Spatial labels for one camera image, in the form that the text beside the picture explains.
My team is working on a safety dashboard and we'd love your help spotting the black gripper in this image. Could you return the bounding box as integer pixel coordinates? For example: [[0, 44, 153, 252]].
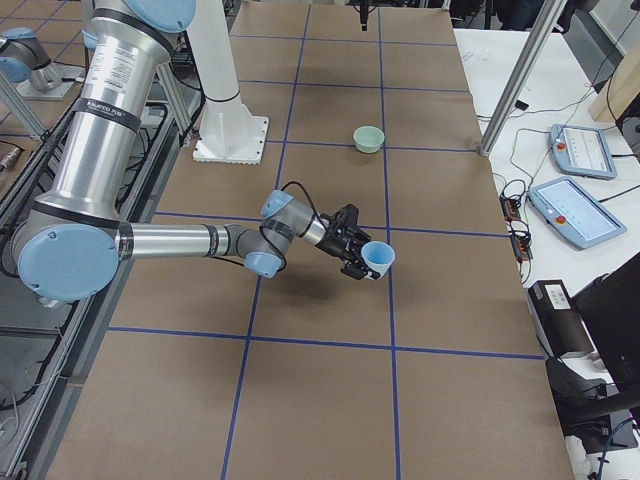
[[316, 225, 371, 280]]

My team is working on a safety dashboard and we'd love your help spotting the light blue plastic cup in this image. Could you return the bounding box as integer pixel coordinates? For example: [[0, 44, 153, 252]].
[[361, 241, 396, 279]]

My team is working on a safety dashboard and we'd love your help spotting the mint green bowl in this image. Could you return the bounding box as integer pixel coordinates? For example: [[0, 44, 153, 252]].
[[353, 125, 385, 154]]

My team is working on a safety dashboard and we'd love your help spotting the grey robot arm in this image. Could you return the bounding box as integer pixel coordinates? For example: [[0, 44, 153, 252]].
[[11, 1, 375, 302]]

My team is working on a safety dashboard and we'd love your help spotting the brown paper table mat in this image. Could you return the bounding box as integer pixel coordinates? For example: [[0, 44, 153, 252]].
[[48, 3, 573, 479]]

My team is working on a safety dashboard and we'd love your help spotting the orange black usb hub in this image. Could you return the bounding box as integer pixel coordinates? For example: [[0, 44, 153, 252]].
[[499, 195, 532, 264]]

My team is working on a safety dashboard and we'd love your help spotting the near teach pendant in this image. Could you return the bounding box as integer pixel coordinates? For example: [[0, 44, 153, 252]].
[[528, 176, 627, 250]]

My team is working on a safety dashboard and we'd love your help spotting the teach pendant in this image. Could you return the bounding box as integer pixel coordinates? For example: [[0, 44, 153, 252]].
[[528, 176, 627, 250], [549, 124, 617, 180]]

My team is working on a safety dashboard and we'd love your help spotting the black box with label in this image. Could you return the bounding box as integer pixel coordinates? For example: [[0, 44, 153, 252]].
[[527, 280, 594, 359]]

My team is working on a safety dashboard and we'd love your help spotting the far teach pendant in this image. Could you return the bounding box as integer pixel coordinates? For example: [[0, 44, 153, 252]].
[[549, 124, 617, 180]]

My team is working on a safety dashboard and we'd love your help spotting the black monitor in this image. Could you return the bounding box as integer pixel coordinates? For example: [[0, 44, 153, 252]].
[[573, 255, 639, 391]]

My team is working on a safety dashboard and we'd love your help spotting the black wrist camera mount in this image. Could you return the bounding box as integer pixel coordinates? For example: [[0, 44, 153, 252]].
[[331, 204, 359, 236]]

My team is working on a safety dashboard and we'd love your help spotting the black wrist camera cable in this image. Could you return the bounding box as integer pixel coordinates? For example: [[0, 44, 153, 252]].
[[259, 180, 331, 261]]

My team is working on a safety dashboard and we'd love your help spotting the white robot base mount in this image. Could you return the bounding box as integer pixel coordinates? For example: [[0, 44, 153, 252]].
[[187, 0, 269, 164]]

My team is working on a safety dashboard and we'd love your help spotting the aluminium frame post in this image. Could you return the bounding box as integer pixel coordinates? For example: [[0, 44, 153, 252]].
[[478, 0, 567, 157]]

